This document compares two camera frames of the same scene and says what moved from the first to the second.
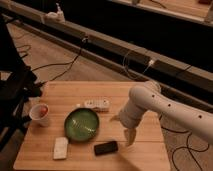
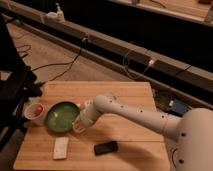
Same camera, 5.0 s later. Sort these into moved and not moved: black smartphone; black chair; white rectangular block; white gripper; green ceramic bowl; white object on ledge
Moved: white gripper; green ceramic bowl
Not moved: black smartphone; white object on ledge; black chair; white rectangular block
